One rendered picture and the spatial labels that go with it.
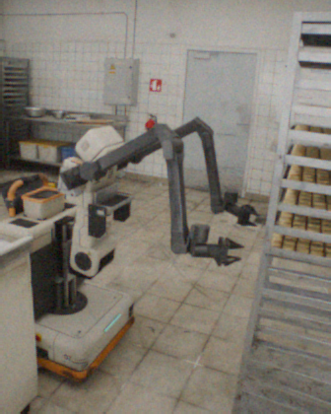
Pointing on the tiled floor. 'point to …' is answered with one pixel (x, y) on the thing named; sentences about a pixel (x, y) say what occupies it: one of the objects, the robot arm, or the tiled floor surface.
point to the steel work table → (58, 126)
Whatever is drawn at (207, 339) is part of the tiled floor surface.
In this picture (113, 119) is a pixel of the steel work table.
